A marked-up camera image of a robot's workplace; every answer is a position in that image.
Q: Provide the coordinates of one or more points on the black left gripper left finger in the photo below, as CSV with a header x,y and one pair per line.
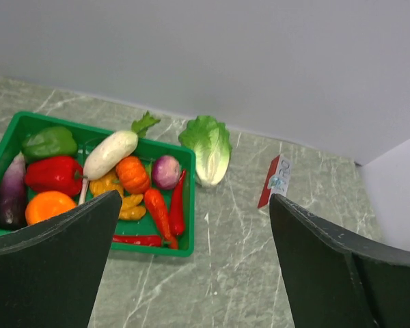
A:
x,y
50,272

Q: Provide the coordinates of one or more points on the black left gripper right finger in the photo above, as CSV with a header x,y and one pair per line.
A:
x,y
334,277

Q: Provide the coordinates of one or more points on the orange bell pepper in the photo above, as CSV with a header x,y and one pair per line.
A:
x,y
46,205

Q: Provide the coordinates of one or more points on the purple eggplant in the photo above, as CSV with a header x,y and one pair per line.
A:
x,y
13,195

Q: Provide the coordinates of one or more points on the red bell pepper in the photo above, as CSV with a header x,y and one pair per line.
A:
x,y
59,173

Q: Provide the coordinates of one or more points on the yellow ginger root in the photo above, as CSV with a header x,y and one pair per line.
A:
x,y
131,209

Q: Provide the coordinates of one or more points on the green plastic crate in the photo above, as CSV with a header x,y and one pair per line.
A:
x,y
24,124

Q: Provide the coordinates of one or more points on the red chili pepper lying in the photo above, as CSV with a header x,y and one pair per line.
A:
x,y
147,240

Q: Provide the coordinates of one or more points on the red white toothpaste box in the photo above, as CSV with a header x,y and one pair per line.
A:
x,y
277,179

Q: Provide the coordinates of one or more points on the small orange pumpkin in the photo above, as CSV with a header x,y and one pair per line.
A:
x,y
133,175

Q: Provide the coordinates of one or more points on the green bell pepper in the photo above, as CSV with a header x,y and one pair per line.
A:
x,y
49,142

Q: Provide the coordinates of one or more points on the orange carrot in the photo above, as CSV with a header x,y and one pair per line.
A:
x,y
155,204

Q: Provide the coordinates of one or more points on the white daikon radish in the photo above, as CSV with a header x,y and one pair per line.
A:
x,y
113,149

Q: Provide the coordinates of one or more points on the red chili pepper upright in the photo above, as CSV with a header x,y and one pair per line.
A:
x,y
176,210

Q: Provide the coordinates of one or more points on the purple onion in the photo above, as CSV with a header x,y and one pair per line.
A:
x,y
166,172

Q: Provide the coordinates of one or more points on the green lettuce head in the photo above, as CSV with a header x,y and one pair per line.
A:
x,y
209,139

